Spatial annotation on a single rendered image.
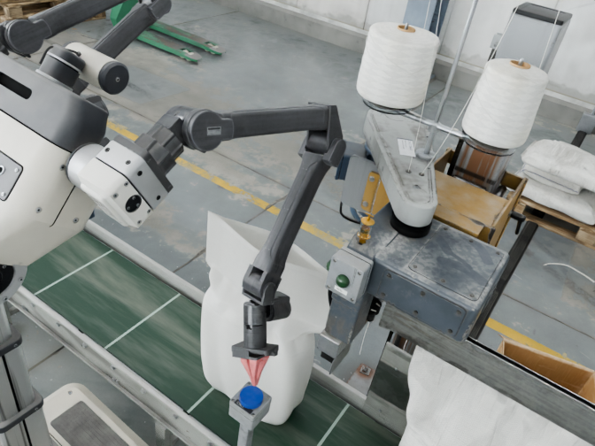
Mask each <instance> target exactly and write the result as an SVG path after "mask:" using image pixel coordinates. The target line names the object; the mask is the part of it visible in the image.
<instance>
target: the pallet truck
mask: <svg viewBox="0 0 595 446"><path fill-rule="evenodd" d="M137 3H138V0H127V1H126V2H124V3H122V4H119V5H117V6H115V7H112V11H111V16H110V19H111V21H112V24H113V26H115V25H117V24H118V23H119V22H120V21H121V20H122V19H123V18H124V17H125V16H126V15H127V14H128V13H129V12H130V11H131V9H132V8H133V7H134V6H135V5H136V4H137ZM150 28H152V29H155V30H157V31H159V32H161V33H164V34H166V35H170V36H172V37H174V38H177V39H179V40H182V41H184V42H188V43H190V44H193V45H195V46H197V47H199V48H202V49H204V50H205V51H206V52H208V51H210V52H211V53H212V54H218V55H221V53H223V52H225V53H226V51H225V49H224V48H223V47H221V46H220V45H219V44H217V43H215V42H211V41H209V40H206V39H205V38H202V37H200V36H197V35H193V34H191V33H188V32H186V31H183V30H181V29H179V28H177V27H173V26H170V25H167V24H166V23H163V22H161V21H158V20H157V21H156V22H155V23H154V24H153V25H152V26H150ZM136 39H139V40H141V41H143V42H147V43H149V44H151V45H153V46H156V47H158V48H161V49H162V50H166V51H169V52H171V53H173V54H175V55H177V56H180V57H181V58H186V59H187V61H195V62H197V60H198V59H202V57H201V56H200V55H199V54H198V53H197V52H195V51H194V50H191V49H189V48H187V47H184V46H182V45H180V44H178V43H175V42H171V41H169V40H167V39H165V38H162V37H160V36H157V35H154V34H152V33H149V32H147V31H145V30H144V31H143V32H142V33H141V34H140V35H139V36H138V37H137V38H136Z"/></svg>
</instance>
